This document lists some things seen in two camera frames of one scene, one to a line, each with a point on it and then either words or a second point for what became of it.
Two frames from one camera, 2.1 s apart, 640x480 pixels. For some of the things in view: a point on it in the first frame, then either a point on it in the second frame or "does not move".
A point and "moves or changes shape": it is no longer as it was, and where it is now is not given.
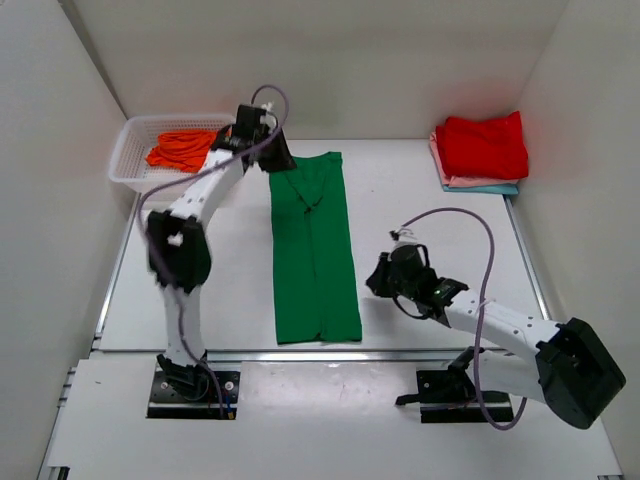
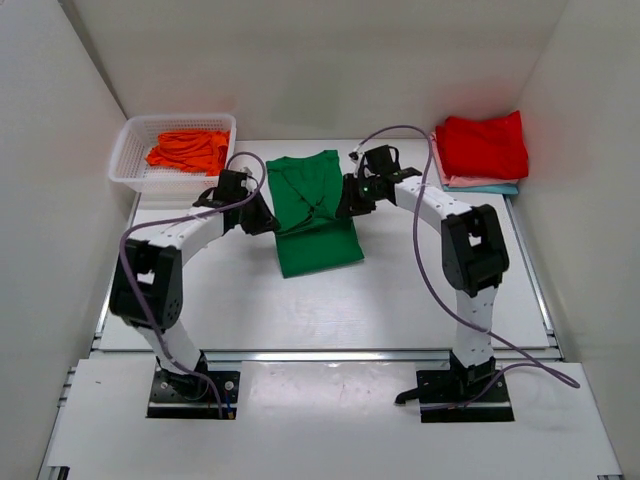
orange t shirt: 185,150 does not move
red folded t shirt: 489,148 does not move
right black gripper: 376,281 to 351,205
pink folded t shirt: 452,181 does not move
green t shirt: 316,291 moves or changes shape
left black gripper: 285,161 to 265,219
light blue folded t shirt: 495,190 does not move
